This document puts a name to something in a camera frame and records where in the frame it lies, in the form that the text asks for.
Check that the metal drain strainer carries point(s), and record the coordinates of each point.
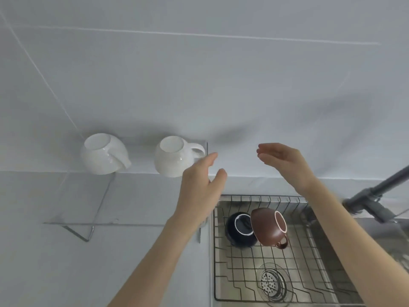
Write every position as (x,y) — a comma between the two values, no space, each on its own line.
(271,282)

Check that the person's left forearm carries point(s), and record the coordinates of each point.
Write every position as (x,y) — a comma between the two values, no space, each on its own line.
(153,265)

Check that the person's right hand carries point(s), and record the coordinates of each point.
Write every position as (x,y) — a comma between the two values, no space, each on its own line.
(289,163)

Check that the clear glass wall shelf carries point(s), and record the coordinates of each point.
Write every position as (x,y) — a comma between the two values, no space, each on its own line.
(80,201)

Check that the person's left thumb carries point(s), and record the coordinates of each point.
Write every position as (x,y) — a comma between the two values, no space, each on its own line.
(219,180)

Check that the dark blue cup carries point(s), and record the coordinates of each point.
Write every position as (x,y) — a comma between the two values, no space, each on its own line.
(238,231)

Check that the brown ceramic cup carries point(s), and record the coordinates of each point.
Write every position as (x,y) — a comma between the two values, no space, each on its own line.
(266,228)

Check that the stainless steel sink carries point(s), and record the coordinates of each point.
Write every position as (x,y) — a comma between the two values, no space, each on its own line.
(377,252)

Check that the person's left hand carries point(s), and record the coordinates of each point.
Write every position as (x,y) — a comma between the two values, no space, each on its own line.
(195,195)

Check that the grey kitchen faucet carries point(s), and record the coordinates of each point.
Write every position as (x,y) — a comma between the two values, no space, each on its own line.
(374,196)

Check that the person's right forearm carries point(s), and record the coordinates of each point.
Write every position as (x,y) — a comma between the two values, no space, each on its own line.
(345,239)

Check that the white ceramic mug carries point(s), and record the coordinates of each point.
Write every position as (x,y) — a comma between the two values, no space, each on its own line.
(172,158)
(104,155)

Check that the person's right fingers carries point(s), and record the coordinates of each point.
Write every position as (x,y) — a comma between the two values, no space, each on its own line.
(266,151)

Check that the metal shelf bracket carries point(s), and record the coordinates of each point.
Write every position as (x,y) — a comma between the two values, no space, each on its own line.
(96,217)
(199,235)

